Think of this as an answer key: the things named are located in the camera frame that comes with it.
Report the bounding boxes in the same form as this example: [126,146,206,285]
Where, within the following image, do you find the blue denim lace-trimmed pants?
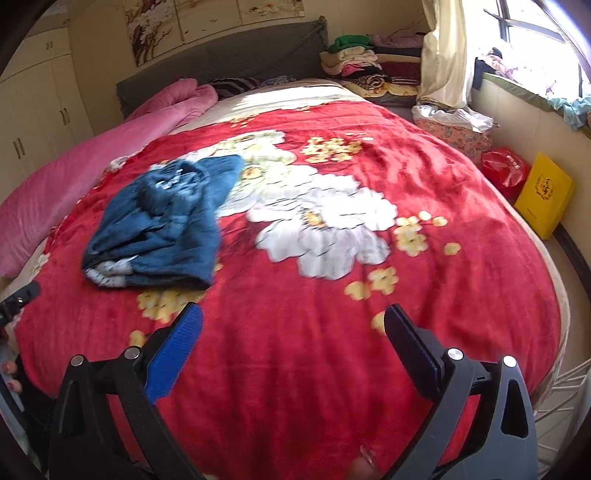
[82,155,243,289]

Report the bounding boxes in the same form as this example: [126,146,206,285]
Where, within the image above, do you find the left hand painted nails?
[1,360,22,394]

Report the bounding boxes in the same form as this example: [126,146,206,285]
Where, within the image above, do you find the right hand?
[345,446,383,480]

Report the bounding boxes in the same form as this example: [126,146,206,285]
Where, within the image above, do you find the pink quilt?
[1,78,218,279]

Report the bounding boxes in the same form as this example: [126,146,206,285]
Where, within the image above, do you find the red floral blanket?
[16,102,562,479]

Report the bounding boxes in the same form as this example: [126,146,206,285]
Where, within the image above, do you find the cream wardrobe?
[0,28,94,199]

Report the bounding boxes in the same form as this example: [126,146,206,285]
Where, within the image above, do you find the yellow paper bag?
[515,153,575,240]

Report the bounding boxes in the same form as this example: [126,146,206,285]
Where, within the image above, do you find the red plastic bag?
[480,147,531,203]

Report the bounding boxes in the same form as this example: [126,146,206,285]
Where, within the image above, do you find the floral fabric basket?
[412,104,495,164]

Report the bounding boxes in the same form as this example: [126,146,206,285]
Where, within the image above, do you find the cream curtain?
[418,0,478,109]

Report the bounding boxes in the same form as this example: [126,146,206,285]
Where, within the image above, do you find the striped dark pillow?
[209,75,296,100]

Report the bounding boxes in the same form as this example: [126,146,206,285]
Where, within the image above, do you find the stack of folded clothes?
[320,34,424,105]

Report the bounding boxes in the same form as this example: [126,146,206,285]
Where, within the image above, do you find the grey bed headboard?
[116,17,329,118]

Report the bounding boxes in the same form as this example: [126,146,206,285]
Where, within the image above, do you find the white wire rack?
[533,357,591,462]

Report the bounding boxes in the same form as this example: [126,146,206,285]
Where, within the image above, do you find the floral wall painting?
[121,0,304,66]

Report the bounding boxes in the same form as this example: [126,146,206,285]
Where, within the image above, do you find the window frame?
[484,1,590,56]

